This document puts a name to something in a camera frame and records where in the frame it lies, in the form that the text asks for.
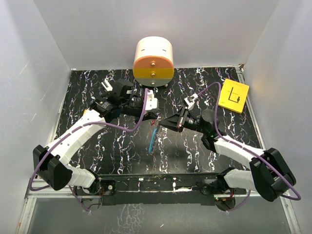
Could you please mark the round three-drawer mini cabinet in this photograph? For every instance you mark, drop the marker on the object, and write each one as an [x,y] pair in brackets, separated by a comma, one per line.
[153,63]

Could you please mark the white black stapler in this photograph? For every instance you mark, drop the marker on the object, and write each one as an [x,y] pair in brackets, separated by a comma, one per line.
[107,86]

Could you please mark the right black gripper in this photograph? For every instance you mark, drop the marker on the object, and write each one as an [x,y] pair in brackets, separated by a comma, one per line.
[172,122]

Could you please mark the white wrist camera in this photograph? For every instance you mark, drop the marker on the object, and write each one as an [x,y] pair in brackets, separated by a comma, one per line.
[151,102]
[190,101]

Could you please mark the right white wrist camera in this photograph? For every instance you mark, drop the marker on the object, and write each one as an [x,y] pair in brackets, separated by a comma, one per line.
[190,101]

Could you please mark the yellow book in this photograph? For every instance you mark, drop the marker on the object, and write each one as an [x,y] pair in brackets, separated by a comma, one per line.
[233,95]

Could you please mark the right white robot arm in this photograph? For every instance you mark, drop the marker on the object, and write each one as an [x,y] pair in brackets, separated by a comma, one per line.
[267,172]

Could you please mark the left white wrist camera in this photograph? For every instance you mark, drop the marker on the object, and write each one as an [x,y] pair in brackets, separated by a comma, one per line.
[151,102]

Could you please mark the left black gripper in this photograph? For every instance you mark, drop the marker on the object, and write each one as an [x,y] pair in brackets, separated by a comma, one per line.
[150,115]

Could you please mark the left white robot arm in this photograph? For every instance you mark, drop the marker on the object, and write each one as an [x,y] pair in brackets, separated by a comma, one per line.
[51,162]

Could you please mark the aluminium frame rail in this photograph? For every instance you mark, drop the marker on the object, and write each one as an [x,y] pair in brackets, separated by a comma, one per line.
[30,200]

